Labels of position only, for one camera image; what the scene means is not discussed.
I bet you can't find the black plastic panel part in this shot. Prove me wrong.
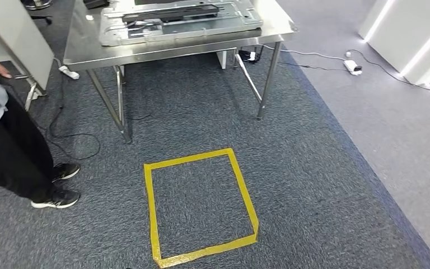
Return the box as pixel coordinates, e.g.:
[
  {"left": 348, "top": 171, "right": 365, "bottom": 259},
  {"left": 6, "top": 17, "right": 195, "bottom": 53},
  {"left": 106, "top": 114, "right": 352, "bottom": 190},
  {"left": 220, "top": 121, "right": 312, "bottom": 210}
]
[{"left": 122, "top": 4, "right": 220, "bottom": 24}]

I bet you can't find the large steel workbench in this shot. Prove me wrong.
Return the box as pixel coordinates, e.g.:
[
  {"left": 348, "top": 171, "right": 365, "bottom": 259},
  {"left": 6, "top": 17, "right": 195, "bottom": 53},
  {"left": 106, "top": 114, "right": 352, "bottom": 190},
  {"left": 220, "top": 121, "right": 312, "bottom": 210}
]
[{"left": 63, "top": 0, "right": 297, "bottom": 145}]

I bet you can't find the small steel table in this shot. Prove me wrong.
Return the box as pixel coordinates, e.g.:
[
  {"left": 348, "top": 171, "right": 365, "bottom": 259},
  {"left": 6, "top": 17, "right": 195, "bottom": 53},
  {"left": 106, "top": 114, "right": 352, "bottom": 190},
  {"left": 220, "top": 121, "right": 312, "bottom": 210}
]
[{"left": 12, "top": 73, "right": 48, "bottom": 112}]

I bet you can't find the black office chair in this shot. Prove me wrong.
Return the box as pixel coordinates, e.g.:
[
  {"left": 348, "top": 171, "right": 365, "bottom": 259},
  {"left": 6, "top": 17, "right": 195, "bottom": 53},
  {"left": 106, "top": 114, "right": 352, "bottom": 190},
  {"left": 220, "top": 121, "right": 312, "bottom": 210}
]
[{"left": 29, "top": 14, "right": 53, "bottom": 26}]

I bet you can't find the chrome round base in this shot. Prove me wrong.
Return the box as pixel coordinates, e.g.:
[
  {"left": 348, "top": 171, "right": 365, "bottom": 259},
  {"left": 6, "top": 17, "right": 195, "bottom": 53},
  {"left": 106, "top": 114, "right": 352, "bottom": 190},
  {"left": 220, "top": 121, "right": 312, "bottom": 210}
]
[{"left": 20, "top": 0, "right": 53, "bottom": 11}]

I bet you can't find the person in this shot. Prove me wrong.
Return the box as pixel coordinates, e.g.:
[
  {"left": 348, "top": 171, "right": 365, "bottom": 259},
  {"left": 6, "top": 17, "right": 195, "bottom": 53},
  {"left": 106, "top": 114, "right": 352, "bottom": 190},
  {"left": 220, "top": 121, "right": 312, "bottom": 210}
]
[{"left": 0, "top": 52, "right": 81, "bottom": 210}]

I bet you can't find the stamped grey metal plate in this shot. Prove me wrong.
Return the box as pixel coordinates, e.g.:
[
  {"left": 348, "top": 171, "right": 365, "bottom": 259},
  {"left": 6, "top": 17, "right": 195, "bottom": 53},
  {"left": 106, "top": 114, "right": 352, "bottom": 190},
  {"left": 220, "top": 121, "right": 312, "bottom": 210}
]
[{"left": 99, "top": 0, "right": 264, "bottom": 47}]

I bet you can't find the black power adapter bundle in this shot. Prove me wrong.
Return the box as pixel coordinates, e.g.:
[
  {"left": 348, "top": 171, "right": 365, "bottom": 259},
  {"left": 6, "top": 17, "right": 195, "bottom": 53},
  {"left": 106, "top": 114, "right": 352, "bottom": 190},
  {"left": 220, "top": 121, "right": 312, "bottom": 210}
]
[{"left": 238, "top": 46, "right": 264, "bottom": 64}]

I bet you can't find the white lit display stand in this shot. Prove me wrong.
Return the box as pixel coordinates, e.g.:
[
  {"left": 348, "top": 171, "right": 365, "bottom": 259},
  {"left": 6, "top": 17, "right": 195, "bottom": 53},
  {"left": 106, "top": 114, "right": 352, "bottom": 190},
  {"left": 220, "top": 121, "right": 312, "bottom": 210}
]
[{"left": 357, "top": 0, "right": 430, "bottom": 86}]

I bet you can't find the thin black floor cable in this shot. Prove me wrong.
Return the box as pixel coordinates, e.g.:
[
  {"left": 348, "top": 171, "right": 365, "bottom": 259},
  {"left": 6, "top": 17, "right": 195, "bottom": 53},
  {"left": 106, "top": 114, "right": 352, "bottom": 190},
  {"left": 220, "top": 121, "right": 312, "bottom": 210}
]
[{"left": 285, "top": 62, "right": 345, "bottom": 71}]

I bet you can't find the white floor cable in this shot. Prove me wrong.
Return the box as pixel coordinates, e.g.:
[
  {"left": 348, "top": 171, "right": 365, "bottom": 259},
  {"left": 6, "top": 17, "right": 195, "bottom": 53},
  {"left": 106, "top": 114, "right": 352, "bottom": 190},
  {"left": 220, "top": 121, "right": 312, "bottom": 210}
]
[{"left": 259, "top": 44, "right": 346, "bottom": 62}]

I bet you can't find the black display stand cable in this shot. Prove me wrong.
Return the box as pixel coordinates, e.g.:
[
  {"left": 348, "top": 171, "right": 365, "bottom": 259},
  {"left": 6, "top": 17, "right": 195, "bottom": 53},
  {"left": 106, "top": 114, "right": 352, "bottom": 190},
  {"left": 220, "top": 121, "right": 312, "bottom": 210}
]
[{"left": 350, "top": 49, "right": 430, "bottom": 92}]

